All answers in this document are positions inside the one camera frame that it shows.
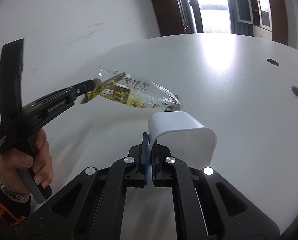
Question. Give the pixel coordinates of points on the yellow clear plastic bag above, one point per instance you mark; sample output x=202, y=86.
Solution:
x=132, y=90

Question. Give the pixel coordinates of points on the brown wooden cabinet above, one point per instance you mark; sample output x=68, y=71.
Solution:
x=265, y=19

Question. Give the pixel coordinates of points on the white plastic cup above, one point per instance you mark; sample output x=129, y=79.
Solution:
x=187, y=139

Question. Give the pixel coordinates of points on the left hand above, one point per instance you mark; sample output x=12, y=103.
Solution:
x=14, y=160

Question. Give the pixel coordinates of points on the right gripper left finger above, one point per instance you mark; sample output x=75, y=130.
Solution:
x=91, y=206

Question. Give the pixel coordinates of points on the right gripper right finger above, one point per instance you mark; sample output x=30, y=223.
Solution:
x=207, y=206

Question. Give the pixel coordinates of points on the orange black sleeve forearm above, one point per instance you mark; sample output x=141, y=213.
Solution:
x=12, y=211

